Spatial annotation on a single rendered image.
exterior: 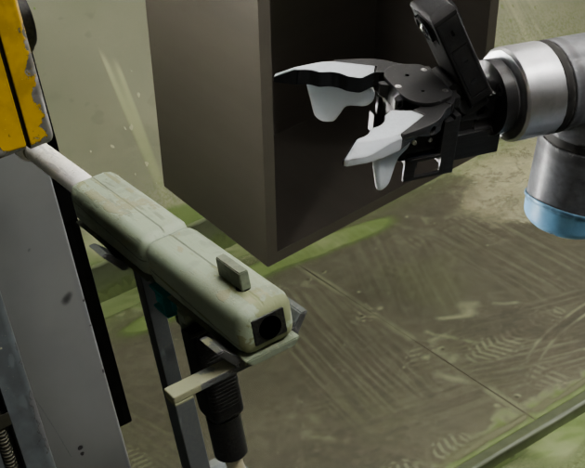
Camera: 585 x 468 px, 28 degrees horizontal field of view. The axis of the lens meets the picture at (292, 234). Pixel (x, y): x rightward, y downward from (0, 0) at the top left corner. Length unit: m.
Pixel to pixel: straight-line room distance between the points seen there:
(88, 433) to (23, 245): 0.29
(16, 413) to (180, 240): 0.19
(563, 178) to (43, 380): 0.69
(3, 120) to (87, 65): 2.36
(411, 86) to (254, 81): 0.98
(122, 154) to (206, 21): 1.05
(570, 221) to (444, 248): 1.84
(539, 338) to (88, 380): 1.39
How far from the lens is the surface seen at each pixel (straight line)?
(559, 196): 1.20
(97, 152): 3.06
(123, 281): 3.04
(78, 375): 1.51
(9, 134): 0.77
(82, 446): 1.57
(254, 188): 2.15
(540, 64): 1.10
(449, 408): 2.50
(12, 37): 0.76
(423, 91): 1.05
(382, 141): 0.98
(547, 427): 2.45
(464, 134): 1.10
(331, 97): 1.09
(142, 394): 2.70
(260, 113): 2.03
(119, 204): 1.02
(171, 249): 0.93
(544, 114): 1.10
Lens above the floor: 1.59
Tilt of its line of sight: 29 degrees down
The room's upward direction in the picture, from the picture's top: 10 degrees counter-clockwise
